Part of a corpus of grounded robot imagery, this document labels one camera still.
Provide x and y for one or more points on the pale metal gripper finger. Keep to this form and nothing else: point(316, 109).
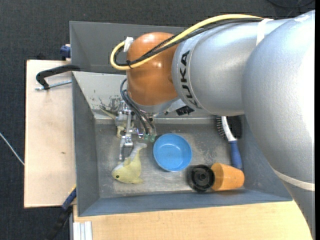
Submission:
point(121, 152)
point(129, 142)

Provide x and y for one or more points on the yellow toy dolphin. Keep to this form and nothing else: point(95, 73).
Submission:
point(128, 170)

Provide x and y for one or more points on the black round ribbed cap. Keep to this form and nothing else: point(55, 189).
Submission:
point(201, 178)

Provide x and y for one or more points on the blue bowl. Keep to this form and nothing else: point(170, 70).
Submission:
point(172, 152)

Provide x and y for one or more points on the orange cup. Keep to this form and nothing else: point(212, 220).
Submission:
point(228, 177)

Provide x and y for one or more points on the pale wood flat board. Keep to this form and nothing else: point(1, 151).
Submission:
point(48, 134)

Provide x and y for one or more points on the grey metal bin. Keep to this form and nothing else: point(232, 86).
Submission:
point(175, 184)

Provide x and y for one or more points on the black cylinder on white bracket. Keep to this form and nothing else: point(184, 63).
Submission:
point(184, 111)

